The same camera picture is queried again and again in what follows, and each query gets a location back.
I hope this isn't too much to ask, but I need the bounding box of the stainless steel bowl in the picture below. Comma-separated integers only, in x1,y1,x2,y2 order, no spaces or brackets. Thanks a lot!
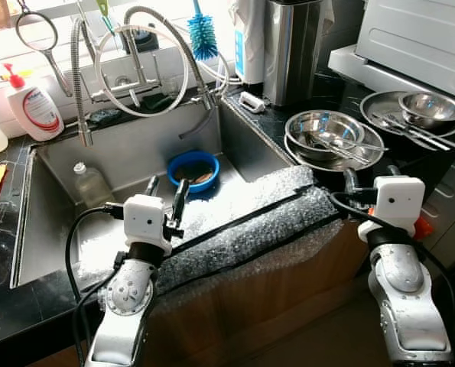
398,91,455,129
286,109,366,154

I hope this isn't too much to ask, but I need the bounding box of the blue plastic bowl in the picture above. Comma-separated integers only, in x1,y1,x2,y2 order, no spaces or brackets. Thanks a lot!
167,150,221,193

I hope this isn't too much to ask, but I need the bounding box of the wide steel plate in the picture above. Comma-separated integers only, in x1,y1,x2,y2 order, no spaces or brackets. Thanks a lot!
284,122,387,171
361,89,455,140

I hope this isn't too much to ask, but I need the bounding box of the steel cutlery piece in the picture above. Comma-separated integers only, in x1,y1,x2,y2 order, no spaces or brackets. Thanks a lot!
390,113,455,148
321,136,375,159
306,130,371,165
372,113,451,151

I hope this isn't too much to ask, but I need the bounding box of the stainless steel sink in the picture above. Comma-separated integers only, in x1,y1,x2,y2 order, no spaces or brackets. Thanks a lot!
11,98,320,290

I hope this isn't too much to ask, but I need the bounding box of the clear glass bottle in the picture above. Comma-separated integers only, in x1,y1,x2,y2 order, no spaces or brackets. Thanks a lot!
73,161,115,209

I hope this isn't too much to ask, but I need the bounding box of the white drawer cabinet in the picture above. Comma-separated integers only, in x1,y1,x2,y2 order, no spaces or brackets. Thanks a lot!
418,149,455,257

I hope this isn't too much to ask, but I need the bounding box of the small orange plastic object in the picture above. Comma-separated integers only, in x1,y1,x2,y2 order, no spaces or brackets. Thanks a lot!
413,216,435,240

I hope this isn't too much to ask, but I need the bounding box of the black scouring pad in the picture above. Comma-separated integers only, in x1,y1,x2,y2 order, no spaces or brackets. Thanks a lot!
86,107,125,128

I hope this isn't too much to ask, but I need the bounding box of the dark green scouring pad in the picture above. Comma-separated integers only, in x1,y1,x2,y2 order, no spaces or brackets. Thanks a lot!
141,92,174,109

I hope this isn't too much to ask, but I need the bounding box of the steel faucet body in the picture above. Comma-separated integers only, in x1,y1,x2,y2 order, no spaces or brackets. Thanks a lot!
89,31,167,104

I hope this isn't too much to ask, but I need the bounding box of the small white plastic clip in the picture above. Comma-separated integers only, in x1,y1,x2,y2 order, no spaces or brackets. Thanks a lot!
239,90,267,114

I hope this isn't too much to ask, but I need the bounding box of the wooden sink cabinet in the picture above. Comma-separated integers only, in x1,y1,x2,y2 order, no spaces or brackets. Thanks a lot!
28,218,381,367

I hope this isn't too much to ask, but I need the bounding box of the white dishwasher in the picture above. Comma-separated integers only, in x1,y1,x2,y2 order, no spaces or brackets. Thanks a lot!
329,0,455,104

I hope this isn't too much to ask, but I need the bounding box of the white soap dispenser red pump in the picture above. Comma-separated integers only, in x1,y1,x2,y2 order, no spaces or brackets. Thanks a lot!
2,63,66,143

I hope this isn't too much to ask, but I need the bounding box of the tall stainless steel canister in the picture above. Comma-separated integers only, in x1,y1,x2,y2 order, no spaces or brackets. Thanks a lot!
264,0,329,108

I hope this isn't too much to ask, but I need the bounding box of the blue bottle brush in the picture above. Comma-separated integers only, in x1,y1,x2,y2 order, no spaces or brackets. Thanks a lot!
187,0,221,62

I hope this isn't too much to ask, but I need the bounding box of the white bottle blue label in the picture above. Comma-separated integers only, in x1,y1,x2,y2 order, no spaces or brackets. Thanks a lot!
231,0,268,85

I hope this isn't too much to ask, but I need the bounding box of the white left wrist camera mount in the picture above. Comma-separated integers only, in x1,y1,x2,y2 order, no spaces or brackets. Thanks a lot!
122,194,174,256

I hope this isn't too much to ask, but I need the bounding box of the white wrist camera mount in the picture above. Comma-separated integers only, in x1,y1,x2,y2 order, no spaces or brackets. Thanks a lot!
372,176,427,239
122,194,174,256

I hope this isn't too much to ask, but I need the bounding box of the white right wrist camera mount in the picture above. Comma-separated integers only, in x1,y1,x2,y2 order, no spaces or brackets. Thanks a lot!
372,176,427,239

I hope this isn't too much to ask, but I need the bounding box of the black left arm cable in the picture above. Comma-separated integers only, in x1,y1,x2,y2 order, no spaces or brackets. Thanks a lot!
64,205,128,360

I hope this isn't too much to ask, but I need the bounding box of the flexible steel faucet hose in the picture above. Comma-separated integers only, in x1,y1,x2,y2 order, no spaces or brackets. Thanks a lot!
122,5,220,115
69,15,96,148

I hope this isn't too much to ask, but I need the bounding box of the round wire strainer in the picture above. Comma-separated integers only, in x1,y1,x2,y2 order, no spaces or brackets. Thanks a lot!
15,0,75,98

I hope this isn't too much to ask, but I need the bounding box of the green handled utensil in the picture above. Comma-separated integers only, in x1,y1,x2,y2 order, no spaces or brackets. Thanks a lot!
96,0,115,31

